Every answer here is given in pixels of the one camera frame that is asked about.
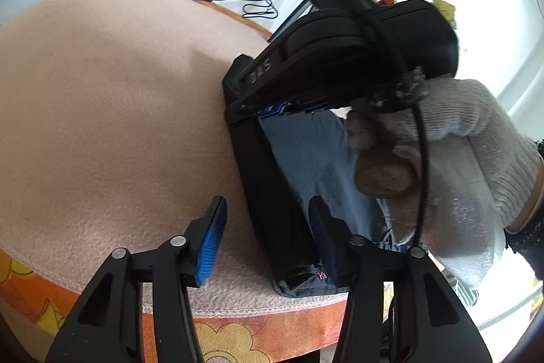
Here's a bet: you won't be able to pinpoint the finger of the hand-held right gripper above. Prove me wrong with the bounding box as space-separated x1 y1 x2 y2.
222 54 298 123

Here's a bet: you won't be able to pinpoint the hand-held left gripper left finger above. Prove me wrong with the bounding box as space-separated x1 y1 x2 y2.
45 196 228 363

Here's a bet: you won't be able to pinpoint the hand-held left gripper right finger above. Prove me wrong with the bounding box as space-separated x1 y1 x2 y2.
308 196 494 363

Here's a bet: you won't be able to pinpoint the black pants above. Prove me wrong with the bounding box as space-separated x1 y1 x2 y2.
229 114 353 298

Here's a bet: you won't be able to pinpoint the person's right forearm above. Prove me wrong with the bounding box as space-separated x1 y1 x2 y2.
504 137 544 276

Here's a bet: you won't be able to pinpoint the person's right hand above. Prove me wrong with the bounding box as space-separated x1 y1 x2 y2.
346 79 541 289

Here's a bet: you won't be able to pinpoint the black tripod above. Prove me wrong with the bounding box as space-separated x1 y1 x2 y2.
272 0 315 43

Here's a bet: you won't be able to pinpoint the orange scarf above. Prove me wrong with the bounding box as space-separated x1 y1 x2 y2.
378 0 460 32

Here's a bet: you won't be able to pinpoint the orange floral bed mattress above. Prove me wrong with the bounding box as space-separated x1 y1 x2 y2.
0 0 353 363

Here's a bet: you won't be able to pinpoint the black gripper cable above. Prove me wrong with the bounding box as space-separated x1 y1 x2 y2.
317 0 431 251

